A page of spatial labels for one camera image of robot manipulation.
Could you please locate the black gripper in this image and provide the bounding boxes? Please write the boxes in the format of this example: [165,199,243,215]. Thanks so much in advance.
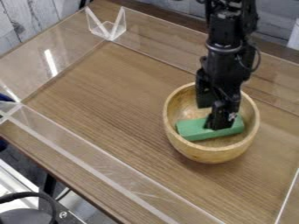
[195,42,260,130]

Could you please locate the green rectangular block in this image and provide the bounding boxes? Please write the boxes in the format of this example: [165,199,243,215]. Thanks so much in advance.
[175,116,245,142]

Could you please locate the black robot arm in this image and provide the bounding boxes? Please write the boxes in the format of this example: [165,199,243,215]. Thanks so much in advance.
[195,0,260,130]

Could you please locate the light wooden bowl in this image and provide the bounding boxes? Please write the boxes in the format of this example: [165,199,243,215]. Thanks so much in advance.
[163,82,260,164]

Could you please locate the clear acrylic tray walls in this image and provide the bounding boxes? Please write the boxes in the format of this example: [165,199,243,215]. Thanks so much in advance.
[0,0,299,224]

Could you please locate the black table leg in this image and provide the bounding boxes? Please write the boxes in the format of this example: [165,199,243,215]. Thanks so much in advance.
[42,174,57,197]

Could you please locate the clear acrylic corner bracket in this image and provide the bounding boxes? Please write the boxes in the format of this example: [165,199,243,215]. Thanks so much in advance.
[84,7,127,41]

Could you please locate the black metal bracket with screw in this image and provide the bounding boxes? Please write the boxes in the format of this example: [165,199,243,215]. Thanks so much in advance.
[37,195,87,224]

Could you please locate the black cable loop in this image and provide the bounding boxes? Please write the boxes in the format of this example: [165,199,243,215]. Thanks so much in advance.
[0,191,57,224]

